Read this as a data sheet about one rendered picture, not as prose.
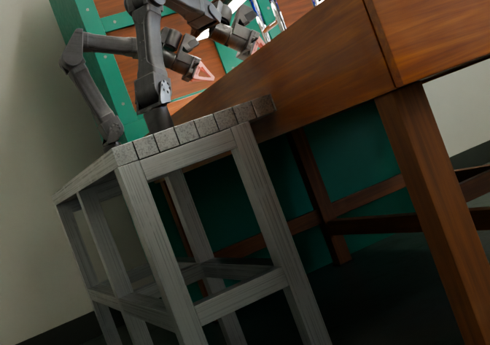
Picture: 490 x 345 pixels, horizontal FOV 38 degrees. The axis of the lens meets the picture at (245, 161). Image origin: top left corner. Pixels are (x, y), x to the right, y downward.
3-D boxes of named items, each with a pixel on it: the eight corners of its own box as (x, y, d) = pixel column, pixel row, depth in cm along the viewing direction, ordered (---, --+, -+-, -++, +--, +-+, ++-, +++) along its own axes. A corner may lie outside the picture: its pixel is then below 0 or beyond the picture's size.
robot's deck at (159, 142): (117, 167, 138) (110, 148, 138) (55, 206, 249) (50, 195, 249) (464, 44, 171) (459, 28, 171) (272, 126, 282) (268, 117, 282)
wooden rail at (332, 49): (396, 88, 109) (354, -25, 109) (154, 184, 279) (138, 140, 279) (456, 66, 113) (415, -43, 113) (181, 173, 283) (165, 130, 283)
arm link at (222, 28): (228, 34, 214) (207, 25, 212) (236, 22, 210) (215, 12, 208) (224, 49, 210) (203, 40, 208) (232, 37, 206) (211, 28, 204)
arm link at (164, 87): (141, 91, 178) (127, 94, 174) (167, 79, 174) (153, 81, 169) (150, 114, 178) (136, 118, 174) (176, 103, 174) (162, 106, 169)
